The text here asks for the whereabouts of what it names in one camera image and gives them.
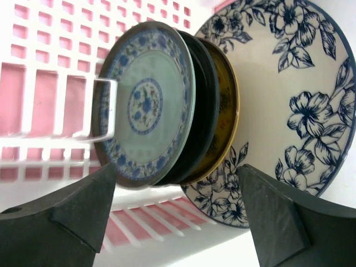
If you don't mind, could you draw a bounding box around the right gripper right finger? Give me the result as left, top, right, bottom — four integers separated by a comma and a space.
238, 164, 355, 266

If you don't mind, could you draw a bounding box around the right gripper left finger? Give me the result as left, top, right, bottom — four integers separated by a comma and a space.
1, 164, 116, 266

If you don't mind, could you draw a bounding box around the white blue floral plate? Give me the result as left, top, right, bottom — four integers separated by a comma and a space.
183, 1, 355, 228

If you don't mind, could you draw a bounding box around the yellow patterned plate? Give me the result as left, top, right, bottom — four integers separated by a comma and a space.
179, 37, 240, 186

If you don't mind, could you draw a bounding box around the glossy black bowl plate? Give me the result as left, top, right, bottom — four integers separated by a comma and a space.
155, 31, 220, 186

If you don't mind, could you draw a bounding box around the teal blue patterned plate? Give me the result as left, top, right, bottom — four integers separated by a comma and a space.
92, 21, 196, 189

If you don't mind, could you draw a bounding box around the pink plastic dish rack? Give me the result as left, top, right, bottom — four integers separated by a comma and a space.
1, 1, 258, 266

